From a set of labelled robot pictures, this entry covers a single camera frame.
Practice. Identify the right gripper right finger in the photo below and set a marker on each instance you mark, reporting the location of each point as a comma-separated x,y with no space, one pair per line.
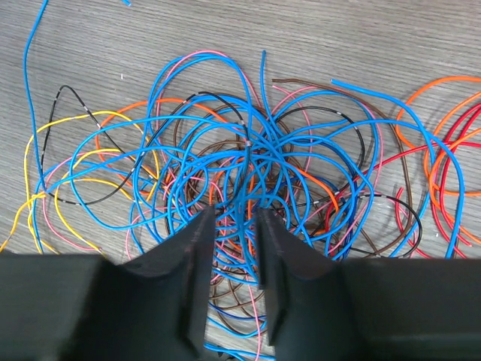
365,309

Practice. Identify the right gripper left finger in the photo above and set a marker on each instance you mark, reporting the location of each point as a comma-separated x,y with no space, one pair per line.
84,307

